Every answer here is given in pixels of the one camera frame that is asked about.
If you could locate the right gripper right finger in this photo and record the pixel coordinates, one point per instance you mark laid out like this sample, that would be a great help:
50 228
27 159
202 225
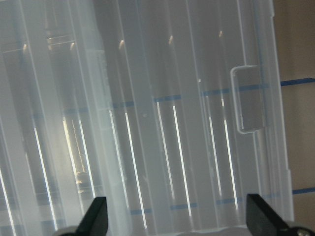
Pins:
262 220

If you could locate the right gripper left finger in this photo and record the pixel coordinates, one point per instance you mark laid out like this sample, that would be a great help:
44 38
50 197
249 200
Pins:
95 221

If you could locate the clear plastic box lid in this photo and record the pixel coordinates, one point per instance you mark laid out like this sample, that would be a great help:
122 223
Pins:
171 109

